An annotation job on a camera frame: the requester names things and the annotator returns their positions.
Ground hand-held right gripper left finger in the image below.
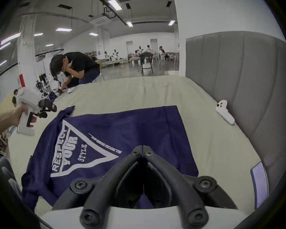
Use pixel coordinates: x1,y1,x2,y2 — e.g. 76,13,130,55
52,146,143,228

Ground phone with pale screen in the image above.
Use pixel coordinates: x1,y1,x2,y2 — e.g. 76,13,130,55
250,162,269,210

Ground black chair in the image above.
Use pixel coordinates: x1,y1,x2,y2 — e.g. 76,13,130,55
140,52,154,76

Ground bed with beige sheet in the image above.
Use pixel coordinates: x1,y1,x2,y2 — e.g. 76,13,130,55
8,75,265,224

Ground white hand controller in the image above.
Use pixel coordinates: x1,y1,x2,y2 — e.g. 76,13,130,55
216,100,235,125

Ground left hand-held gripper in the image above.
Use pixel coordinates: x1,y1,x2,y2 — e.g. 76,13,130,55
14,87,58,136

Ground person's left hand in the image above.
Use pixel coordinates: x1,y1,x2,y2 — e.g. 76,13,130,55
7,105,37,128

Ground group of people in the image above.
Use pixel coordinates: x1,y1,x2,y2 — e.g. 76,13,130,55
133,44,172,62

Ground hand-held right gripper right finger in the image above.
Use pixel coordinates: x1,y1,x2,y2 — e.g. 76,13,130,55
143,146,238,228

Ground person's legs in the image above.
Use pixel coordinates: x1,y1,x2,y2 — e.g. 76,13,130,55
0,156,23,200

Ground grey padded headboard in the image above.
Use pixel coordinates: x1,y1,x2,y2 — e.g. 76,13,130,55
185,31,286,193

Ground dark blue printed shirt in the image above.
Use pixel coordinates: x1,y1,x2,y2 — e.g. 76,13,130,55
21,105,199,212

